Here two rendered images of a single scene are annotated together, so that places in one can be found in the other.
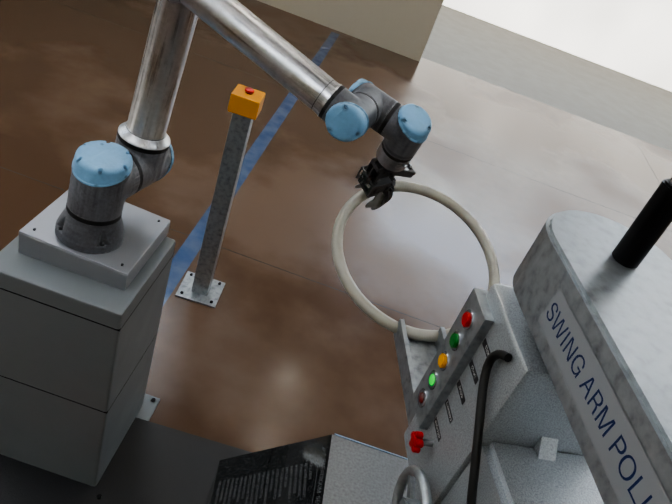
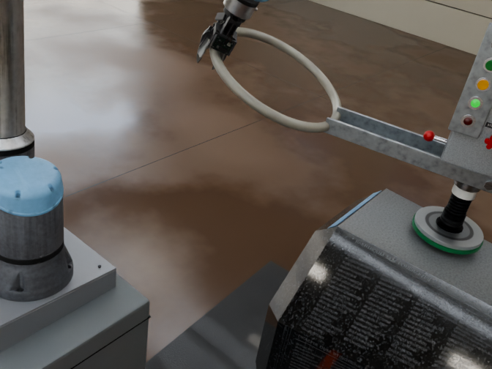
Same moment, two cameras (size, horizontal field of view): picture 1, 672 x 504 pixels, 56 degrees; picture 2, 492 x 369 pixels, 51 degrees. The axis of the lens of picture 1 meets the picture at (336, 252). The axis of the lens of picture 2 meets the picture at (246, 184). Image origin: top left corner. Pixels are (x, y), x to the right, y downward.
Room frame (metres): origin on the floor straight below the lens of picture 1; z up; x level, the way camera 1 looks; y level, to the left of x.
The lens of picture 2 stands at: (0.52, 1.11, 1.81)
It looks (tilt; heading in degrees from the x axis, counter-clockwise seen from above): 32 degrees down; 307
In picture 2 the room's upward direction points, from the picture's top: 10 degrees clockwise
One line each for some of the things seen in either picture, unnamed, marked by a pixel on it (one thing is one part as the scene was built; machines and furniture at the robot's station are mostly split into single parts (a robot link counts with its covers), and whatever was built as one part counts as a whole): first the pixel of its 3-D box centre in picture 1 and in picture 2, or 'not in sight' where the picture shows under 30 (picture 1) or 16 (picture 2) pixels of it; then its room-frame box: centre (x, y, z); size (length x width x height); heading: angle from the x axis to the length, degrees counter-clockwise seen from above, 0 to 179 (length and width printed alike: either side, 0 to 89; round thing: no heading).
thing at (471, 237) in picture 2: not in sight; (448, 227); (0.83, -0.39, 0.92); 0.21 x 0.21 x 0.01
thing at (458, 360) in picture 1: (451, 362); (483, 83); (0.87, -0.26, 1.41); 0.08 x 0.03 x 0.28; 16
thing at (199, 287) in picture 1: (222, 201); not in sight; (2.39, 0.56, 0.54); 0.20 x 0.20 x 1.09; 5
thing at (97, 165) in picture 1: (101, 179); (25, 204); (1.43, 0.68, 1.10); 0.17 x 0.15 x 0.18; 171
